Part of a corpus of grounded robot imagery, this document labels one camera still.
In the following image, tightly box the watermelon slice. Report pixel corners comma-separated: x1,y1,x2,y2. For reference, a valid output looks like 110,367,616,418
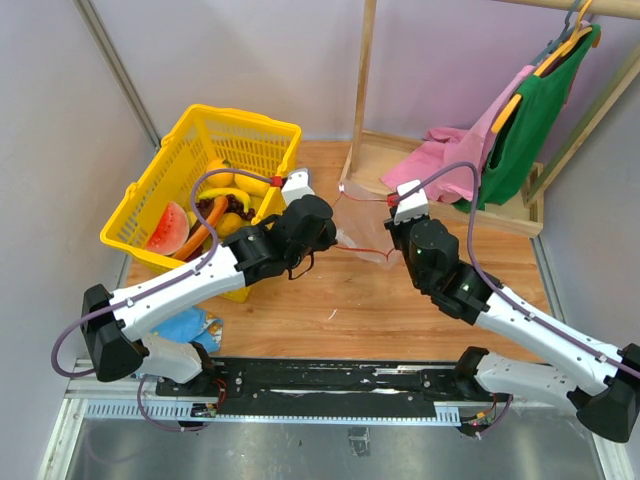
145,201,190,256

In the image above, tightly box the clear zip top bag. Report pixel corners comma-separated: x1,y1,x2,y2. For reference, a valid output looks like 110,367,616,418
332,180,400,270

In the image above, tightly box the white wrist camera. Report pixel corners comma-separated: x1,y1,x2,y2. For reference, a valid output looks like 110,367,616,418
281,168,315,206
393,179,429,225

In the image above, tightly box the blue patterned cloth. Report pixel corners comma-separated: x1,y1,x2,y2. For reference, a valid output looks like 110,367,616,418
152,307,224,353

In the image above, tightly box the orange fruit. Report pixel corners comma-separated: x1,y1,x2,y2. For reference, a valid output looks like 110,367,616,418
205,158,234,188

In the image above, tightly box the yellow hanger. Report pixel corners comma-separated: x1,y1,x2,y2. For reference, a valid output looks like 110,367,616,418
491,21,593,134

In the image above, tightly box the green shirt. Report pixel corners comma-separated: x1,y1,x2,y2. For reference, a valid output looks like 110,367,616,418
477,24,601,210

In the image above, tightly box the dark red grape bunch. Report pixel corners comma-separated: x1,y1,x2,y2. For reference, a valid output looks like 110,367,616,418
196,195,256,221

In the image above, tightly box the grey hanger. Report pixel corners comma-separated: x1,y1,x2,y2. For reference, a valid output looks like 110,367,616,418
530,0,592,68

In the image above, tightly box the yellow mango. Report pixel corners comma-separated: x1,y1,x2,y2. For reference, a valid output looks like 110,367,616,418
234,170,271,198

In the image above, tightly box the yellow pear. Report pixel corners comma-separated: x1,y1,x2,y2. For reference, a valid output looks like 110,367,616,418
215,213,245,239

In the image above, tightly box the yellow banana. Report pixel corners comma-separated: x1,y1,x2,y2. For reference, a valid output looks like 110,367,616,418
197,187,252,212

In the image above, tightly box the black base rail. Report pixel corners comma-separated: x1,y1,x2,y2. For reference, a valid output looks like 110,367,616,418
139,355,513,430

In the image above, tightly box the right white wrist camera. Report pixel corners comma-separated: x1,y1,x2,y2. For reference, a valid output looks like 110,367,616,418
393,179,429,225

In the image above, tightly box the pink shirt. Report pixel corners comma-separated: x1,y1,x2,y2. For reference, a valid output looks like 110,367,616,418
380,65,535,204

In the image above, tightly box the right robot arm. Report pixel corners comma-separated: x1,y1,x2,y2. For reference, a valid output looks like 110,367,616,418
384,216,639,443

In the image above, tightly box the wooden clothes rack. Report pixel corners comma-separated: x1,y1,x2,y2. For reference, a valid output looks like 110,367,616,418
341,1,639,238

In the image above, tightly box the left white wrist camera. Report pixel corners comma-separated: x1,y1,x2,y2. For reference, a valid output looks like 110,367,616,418
281,168,315,206

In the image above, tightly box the yellow plastic basket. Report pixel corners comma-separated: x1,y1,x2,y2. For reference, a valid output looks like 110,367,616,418
100,104,302,275

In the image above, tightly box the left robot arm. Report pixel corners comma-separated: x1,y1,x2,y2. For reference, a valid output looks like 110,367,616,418
81,194,336,396

